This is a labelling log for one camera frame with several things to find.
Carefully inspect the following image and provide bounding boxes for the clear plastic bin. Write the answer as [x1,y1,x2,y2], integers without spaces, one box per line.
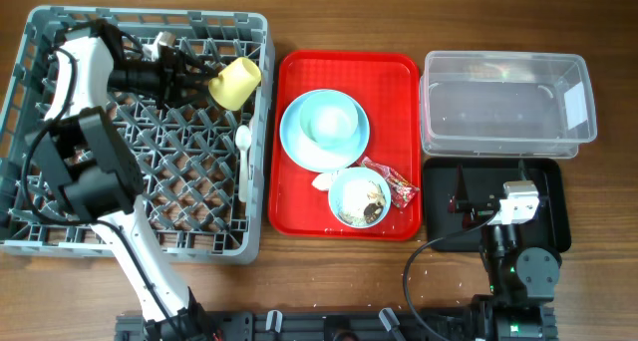
[420,51,598,159]

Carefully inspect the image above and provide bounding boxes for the red plastic serving tray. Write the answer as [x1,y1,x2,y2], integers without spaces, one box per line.
[268,50,423,241]

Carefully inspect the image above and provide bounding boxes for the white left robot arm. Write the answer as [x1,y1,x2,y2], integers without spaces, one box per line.
[21,19,222,340]

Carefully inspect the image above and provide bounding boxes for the crumpled white napkin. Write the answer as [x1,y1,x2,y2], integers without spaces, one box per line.
[311,170,340,191]

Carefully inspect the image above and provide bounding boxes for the rice and food scraps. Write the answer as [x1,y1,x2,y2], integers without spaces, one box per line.
[338,179,386,227]

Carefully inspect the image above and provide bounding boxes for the red snack wrapper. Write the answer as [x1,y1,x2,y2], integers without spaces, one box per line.
[360,157,420,208]

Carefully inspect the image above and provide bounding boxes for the grey plastic dishwasher rack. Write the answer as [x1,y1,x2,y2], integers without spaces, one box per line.
[1,6,275,264]

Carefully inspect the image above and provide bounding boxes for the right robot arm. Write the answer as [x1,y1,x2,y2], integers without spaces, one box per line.
[449,163,561,341]

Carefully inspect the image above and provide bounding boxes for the yellow plastic cup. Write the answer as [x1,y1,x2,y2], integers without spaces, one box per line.
[208,57,261,111]

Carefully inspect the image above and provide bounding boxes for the light green small bowl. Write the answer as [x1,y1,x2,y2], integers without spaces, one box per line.
[299,90,358,148]

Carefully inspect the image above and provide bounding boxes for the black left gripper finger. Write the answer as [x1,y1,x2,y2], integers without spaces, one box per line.
[181,52,218,78]
[181,84,209,105]

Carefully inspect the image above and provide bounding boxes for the light blue plate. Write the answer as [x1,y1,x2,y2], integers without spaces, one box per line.
[279,90,370,172]

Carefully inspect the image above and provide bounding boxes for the white plastic spoon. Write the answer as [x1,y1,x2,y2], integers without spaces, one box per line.
[235,125,252,202]

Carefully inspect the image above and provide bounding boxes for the light blue food bowl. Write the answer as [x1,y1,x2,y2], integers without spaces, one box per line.
[328,168,391,229]

